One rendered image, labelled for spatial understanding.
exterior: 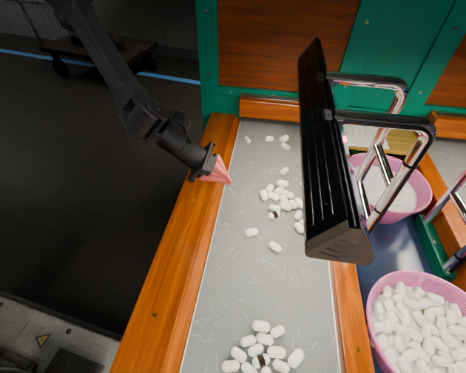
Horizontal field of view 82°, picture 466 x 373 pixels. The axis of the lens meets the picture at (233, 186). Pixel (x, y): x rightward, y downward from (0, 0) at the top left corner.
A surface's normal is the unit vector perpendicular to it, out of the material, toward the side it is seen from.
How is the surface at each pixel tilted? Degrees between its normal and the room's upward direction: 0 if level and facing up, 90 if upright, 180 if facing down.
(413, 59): 90
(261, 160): 0
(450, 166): 0
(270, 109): 90
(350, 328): 0
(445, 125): 90
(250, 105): 90
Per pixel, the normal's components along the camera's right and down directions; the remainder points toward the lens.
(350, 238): -0.14, 0.71
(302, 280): 0.03, -0.69
